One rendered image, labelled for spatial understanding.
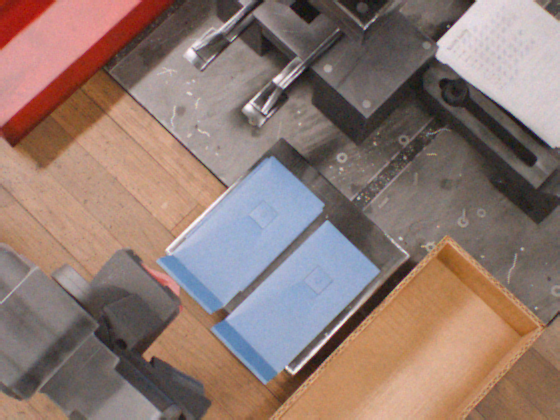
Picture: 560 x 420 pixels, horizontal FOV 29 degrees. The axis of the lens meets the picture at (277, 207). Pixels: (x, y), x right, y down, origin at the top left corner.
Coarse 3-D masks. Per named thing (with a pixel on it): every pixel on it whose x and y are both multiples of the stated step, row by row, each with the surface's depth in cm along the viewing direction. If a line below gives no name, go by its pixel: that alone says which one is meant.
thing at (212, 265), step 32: (256, 192) 103; (288, 192) 103; (224, 224) 102; (256, 224) 102; (288, 224) 102; (192, 256) 101; (224, 256) 101; (256, 256) 101; (192, 288) 98; (224, 288) 100
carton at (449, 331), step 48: (432, 288) 103; (480, 288) 100; (384, 336) 102; (432, 336) 102; (480, 336) 102; (528, 336) 97; (336, 384) 100; (384, 384) 100; (432, 384) 101; (480, 384) 99
